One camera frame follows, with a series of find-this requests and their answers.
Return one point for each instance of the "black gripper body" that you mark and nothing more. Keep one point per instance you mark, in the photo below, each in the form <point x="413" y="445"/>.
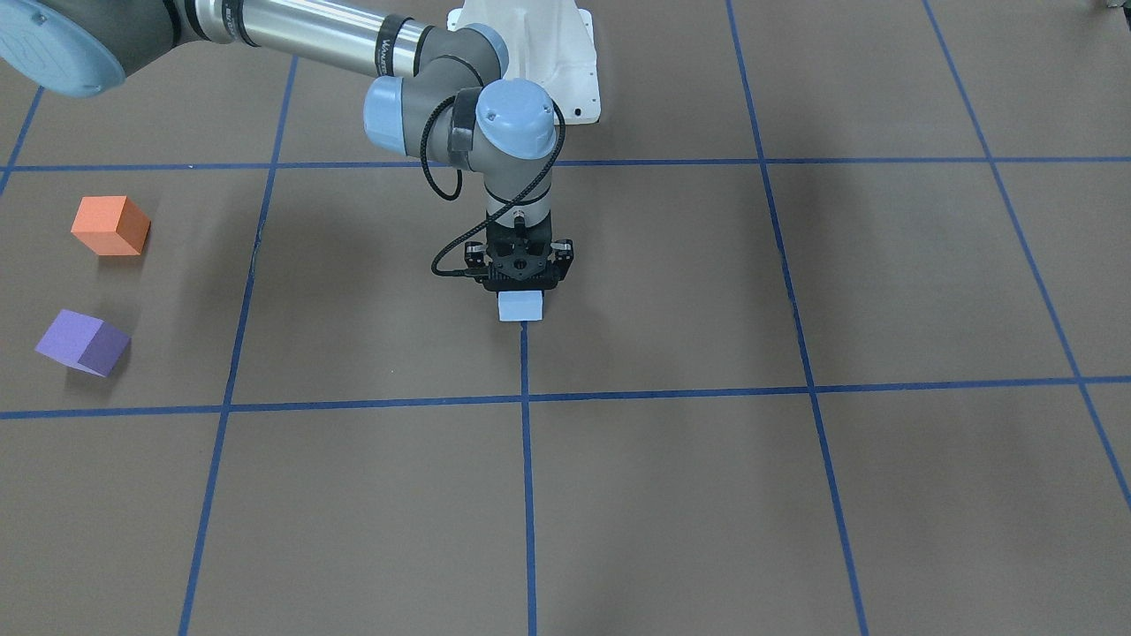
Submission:
<point x="563" y="254"/>

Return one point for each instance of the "light blue foam block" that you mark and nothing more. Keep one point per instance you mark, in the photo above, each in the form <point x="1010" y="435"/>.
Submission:
<point x="520" y="306"/>

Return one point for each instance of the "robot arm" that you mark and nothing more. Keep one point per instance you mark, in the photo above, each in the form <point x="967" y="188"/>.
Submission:
<point x="437" y="96"/>

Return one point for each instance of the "orange foam block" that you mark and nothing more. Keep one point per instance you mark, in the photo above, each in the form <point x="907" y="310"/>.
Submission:
<point x="111" y="226"/>

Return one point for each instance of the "purple foam block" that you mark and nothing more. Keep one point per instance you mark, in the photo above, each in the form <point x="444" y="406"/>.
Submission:
<point x="84" y="343"/>

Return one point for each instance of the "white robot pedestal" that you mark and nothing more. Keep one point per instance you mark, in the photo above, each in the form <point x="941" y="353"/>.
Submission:
<point x="551" y="43"/>

